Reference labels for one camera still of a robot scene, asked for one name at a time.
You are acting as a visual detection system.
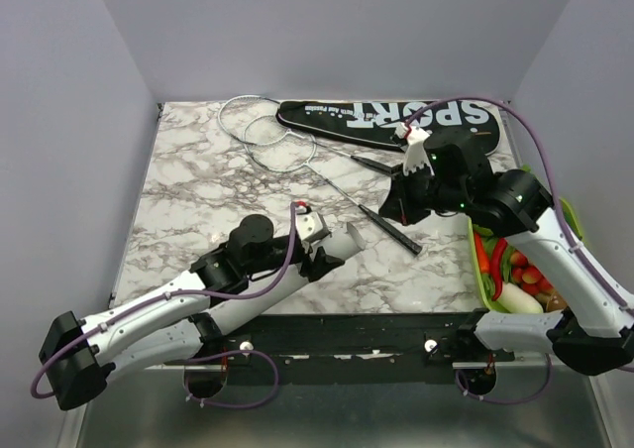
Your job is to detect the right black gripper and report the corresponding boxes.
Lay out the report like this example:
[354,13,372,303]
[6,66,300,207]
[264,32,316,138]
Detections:
[378,158,469,226]

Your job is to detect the white shuttlecock tube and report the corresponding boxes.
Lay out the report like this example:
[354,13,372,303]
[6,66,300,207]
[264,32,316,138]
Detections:
[209,223,366,336]

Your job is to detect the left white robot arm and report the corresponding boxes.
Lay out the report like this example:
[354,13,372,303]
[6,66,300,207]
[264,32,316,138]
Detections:
[31,206,365,411]

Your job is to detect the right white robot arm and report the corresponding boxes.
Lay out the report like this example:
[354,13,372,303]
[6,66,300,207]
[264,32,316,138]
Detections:
[379,125,633,376]

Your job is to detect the lower badminton racket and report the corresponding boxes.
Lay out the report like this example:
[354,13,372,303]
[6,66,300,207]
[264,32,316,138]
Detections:
[241,115,422,256]

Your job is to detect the badminton racket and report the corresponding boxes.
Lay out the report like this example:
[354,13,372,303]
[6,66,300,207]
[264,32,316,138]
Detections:
[241,115,422,256]
[216,94,391,175]

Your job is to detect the upper badminton racket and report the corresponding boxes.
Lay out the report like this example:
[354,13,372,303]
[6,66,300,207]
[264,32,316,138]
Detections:
[216,94,391,175]

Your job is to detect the black racket bag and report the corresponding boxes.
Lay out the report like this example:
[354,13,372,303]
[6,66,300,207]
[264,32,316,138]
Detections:
[275,100,502,156]

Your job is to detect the orange carrot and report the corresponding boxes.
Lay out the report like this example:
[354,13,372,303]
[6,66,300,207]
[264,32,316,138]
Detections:
[474,232,490,275]

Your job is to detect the red chili pepper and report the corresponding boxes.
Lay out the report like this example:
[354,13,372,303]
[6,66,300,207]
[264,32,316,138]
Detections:
[490,238,508,301]

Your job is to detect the white radish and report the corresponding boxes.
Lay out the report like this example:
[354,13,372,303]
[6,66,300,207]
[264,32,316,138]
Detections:
[497,282,544,314]

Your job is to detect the red cherry tomatoes bunch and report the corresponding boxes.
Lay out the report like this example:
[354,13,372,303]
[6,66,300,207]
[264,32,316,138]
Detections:
[509,250,554,296]

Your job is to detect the green vegetable tray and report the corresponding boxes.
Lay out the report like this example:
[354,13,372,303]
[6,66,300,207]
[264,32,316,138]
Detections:
[467,198,584,313]

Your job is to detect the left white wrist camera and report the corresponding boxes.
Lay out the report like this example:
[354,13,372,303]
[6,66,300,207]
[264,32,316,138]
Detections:
[294,201,330,245]

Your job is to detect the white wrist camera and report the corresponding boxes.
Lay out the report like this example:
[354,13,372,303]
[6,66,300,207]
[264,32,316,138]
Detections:
[294,201,330,245]
[395,123,430,176]

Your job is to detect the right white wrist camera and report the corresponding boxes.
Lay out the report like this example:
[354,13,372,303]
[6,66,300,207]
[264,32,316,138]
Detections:
[395,123,430,176]

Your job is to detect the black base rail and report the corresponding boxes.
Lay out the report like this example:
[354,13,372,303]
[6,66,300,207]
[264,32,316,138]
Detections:
[162,310,516,388]

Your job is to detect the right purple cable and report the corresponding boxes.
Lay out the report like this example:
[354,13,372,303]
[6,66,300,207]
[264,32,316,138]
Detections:
[403,95,634,375]

